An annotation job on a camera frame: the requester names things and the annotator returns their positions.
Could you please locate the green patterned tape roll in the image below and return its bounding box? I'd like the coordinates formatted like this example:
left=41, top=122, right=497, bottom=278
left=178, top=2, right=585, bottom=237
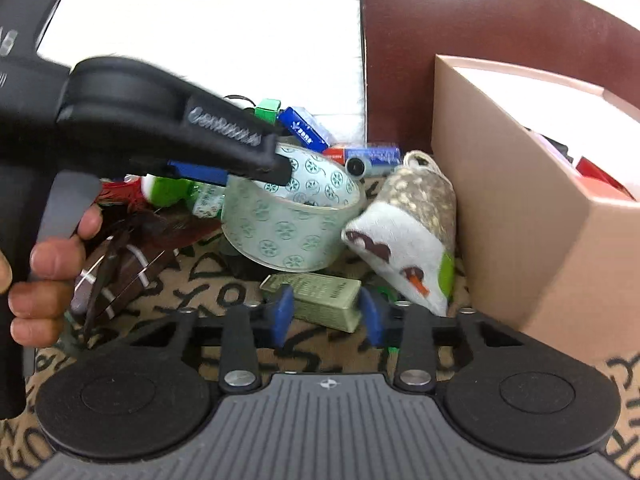
left=222, top=144, right=366, bottom=272

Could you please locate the person's left hand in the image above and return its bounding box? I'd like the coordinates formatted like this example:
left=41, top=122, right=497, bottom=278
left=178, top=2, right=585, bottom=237
left=1, top=205, right=103, bottom=348

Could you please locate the green white round container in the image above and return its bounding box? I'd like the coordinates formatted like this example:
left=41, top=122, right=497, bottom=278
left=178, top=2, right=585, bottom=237
left=141, top=174, right=224, bottom=219

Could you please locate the green plastic clip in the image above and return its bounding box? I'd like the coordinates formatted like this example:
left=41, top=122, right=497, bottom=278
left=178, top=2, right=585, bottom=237
left=374, top=285, right=401, bottom=304

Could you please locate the green soap bar box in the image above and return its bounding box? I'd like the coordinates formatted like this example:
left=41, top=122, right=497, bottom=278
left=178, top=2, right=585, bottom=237
left=259, top=273, right=361, bottom=334

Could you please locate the blue small box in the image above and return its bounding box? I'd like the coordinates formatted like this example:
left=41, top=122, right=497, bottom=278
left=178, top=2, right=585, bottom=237
left=278, top=106, right=336, bottom=153

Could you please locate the white patterned fabric pouch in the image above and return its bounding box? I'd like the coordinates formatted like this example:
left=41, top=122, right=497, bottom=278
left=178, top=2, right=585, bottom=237
left=342, top=151, right=457, bottom=316

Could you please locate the blue red pen box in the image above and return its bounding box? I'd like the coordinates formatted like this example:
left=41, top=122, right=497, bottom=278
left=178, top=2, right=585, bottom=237
left=322, top=144, right=401, bottom=166

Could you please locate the brown cardboard box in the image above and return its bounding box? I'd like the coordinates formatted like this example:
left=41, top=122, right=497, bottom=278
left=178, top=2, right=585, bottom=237
left=432, top=55, right=639, bottom=363

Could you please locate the dark red chair back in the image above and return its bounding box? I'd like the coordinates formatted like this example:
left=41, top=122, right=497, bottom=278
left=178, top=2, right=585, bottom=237
left=360, top=0, right=639, bottom=148

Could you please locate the red picture frame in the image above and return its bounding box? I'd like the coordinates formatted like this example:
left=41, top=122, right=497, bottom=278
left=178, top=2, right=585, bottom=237
left=576, top=157, right=636, bottom=202

